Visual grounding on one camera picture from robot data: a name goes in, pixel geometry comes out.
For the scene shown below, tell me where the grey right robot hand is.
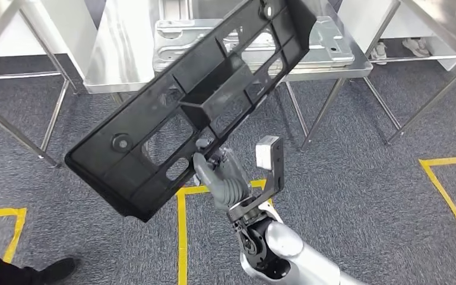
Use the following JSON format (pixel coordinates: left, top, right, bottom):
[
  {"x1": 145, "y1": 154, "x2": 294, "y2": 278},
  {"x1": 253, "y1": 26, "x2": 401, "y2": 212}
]
[{"x1": 191, "y1": 137, "x2": 251, "y2": 195}]

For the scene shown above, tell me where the black plastic frame part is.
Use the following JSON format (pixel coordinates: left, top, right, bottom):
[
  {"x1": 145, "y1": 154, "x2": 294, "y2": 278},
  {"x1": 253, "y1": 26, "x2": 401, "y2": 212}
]
[{"x1": 64, "y1": 0, "x2": 318, "y2": 223}]

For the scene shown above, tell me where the stainless steel workbench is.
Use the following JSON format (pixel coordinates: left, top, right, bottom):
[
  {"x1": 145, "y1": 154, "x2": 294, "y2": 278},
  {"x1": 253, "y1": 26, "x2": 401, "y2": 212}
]
[{"x1": 83, "y1": 0, "x2": 373, "y2": 152}]

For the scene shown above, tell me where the yellow floor tape square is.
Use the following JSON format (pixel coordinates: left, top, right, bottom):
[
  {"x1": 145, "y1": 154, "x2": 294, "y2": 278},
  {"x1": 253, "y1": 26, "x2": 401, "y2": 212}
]
[
  {"x1": 419, "y1": 155, "x2": 456, "y2": 255},
  {"x1": 176, "y1": 179, "x2": 276, "y2": 285},
  {"x1": 0, "y1": 207, "x2": 28, "y2": 264}
]

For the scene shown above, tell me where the stamped metal panel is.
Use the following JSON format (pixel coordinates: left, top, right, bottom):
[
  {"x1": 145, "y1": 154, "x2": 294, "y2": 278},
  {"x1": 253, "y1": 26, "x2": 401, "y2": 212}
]
[{"x1": 153, "y1": 15, "x2": 356, "y2": 74}]

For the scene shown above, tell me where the white sneaker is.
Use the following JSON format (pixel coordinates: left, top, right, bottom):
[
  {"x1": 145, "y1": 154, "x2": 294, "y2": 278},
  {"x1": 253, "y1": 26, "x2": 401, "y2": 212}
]
[
  {"x1": 402, "y1": 37, "x2": 433, "y2": 58},
  {"x1": 369, "y1": 41, "x2": 388, "y2": 66}
]

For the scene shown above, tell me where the white partition board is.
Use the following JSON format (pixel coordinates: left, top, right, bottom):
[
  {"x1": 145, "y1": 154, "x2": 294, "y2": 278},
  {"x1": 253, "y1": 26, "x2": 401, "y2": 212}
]
[
  {"x1": 0, "y1": 0, "x2": 97, "y2": 80},
  {"x1": 338, "y1": 0, "x2": 456, "y2": 72}
]

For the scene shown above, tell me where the person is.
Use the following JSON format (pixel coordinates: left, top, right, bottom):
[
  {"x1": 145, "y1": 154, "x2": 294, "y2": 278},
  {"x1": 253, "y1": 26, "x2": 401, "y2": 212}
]
[{"x1": 0, "y1": 245, "x2": 77, "y2": 285}]

